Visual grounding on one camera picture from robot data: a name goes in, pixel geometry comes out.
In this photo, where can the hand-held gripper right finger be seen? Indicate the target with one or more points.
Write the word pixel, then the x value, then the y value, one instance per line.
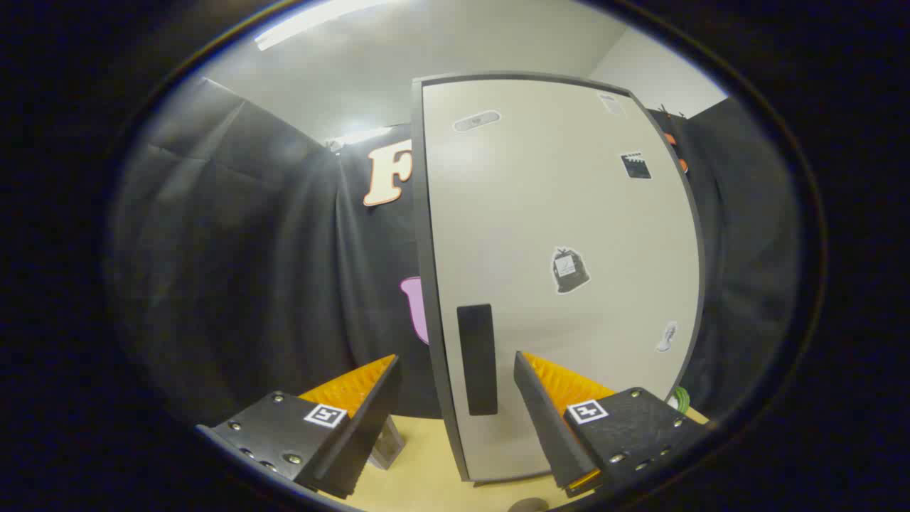
pixel 551 434

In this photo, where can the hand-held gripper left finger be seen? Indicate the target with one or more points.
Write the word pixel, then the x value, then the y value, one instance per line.
pixel 355 448

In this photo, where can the green striped watermelon toy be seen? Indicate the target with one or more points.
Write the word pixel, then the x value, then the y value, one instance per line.
pixel 682 400

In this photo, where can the black backdrop cloth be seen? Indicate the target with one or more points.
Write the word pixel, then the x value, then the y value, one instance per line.
pixel 249 270

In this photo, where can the grey cover book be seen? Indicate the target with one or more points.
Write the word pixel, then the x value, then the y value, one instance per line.
pixel 387 446

